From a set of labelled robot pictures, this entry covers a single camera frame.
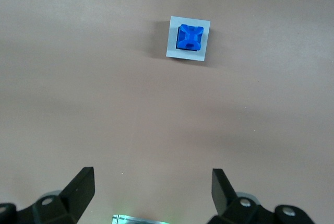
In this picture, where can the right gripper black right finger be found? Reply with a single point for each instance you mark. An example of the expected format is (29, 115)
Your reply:
(221, 192)

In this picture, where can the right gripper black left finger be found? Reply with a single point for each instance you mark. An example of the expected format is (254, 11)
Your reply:
(75, 195)

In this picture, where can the blue plastic insert part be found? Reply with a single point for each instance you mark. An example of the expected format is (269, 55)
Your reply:
(190, 37)

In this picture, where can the gray square base block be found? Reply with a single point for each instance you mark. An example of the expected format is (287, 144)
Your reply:
(172, 51)

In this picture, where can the brown table cover sheet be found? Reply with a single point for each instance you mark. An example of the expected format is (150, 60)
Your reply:
(104, 104)

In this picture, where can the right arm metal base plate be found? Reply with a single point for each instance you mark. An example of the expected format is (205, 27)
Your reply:
(141, 220)

